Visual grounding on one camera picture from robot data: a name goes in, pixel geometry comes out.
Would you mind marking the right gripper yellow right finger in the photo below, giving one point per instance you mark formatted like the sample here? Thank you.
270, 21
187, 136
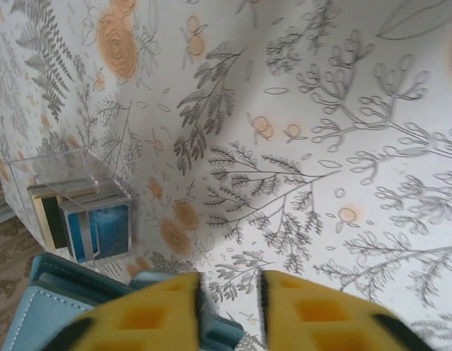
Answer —
321, 321

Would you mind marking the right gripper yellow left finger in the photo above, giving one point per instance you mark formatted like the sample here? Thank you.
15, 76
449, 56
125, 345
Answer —
149, 321

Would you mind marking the blue leather card holder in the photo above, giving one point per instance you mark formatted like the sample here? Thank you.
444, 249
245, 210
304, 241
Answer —
47, 311

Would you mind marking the cream credit card black stripe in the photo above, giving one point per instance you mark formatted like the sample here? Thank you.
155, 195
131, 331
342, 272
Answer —
50, 219

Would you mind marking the blue credit card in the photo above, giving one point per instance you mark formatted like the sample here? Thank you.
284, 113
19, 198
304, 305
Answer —
109, 226

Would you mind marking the grey credit card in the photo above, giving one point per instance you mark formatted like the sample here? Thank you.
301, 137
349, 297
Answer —
83, 203

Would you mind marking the clear acrylic card box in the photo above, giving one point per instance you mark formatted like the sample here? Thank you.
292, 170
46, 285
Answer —
65, 164

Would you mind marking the floral printed tablecloth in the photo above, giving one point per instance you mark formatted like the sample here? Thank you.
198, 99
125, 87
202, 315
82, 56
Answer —
284, 109

